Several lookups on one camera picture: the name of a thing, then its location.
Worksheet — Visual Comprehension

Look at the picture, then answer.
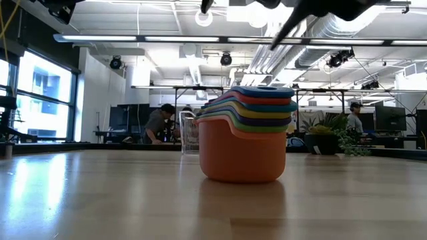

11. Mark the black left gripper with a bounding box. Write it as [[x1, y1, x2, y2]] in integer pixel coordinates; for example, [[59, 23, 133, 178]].
[[29, 0, 86, 25]]

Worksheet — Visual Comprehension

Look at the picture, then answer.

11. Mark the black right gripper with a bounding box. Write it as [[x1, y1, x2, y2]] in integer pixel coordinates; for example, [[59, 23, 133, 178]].
[[256, 0, 411, 51]]

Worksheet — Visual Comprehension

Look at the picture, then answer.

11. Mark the blue measuring cup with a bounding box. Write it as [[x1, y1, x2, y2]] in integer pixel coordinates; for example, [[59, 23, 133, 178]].
[[228, 85, 296, 99]]

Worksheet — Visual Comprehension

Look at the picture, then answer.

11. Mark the red measuring cup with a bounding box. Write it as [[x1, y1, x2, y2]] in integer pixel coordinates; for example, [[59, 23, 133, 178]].
[[208, 91, 293, 107]]

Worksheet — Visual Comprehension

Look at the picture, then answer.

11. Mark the yellow measuring cup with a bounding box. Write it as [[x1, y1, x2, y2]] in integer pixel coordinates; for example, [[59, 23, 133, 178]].
[[201, 101, 292, 120]]

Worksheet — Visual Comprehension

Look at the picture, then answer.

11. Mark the green measuring cup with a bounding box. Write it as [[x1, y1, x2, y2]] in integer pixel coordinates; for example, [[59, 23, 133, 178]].
[[195, 111, 290, 134]]

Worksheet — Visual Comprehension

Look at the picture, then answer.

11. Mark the orange measuring cup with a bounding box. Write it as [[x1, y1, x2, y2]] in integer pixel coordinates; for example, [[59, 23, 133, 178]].
[[193, 115, 288, 184]]

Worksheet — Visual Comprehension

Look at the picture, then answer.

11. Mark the clear plastic basket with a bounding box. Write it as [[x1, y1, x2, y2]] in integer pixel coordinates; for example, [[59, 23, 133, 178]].
[[179, 111, 201, 155]]

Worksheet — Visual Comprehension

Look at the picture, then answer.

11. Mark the long ceiling light bar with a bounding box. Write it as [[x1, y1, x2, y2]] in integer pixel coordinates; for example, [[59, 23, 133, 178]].
[[53, 33, 427, 48]]

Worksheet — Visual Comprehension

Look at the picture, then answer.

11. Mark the large window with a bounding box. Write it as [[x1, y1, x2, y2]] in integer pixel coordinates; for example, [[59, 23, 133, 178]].
[[0, 49, 80, 143]]

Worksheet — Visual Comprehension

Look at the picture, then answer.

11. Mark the black equipment rack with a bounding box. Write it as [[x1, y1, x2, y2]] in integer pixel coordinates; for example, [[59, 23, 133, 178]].
[[0, 95, 38, 158]]

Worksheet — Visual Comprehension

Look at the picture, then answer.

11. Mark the person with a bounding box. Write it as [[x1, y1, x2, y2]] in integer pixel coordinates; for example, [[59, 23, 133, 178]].
[[142, 103, 177, 145], [346, 101, 366, 135]]

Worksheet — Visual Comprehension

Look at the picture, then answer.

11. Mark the potted succulent plant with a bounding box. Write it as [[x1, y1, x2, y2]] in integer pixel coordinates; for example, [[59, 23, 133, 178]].
[[300, 112, 372, 158]]

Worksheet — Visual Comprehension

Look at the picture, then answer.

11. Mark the black monitor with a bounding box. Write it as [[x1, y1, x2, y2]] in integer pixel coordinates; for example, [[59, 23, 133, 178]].
[[415, 109, 427, 150], [374, 105, 408, 132], [109, 103, 151, 135]]

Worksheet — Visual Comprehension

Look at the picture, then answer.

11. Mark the white hanging ring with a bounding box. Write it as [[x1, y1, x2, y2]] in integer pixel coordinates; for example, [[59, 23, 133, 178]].
[[194, 7, 214, 28]]

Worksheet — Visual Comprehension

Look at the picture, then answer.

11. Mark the silver ventilation duct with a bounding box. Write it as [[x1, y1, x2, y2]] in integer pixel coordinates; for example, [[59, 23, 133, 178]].
[[295, 12, 385, 70]]

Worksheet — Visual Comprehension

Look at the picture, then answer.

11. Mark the yellow hanging cable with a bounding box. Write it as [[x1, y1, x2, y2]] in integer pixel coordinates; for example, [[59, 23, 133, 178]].
[[0, 0, 21, 63]]

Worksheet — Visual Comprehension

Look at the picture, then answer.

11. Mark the black frame table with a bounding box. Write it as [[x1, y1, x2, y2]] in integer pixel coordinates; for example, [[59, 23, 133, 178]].
[[294, 87, 348, 136], [130, 85, 226, 128]]

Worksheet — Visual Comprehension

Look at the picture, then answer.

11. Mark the black aluminium table frame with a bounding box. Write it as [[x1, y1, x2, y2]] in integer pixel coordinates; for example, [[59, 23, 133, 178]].
[[0, 141, 427, 161]]

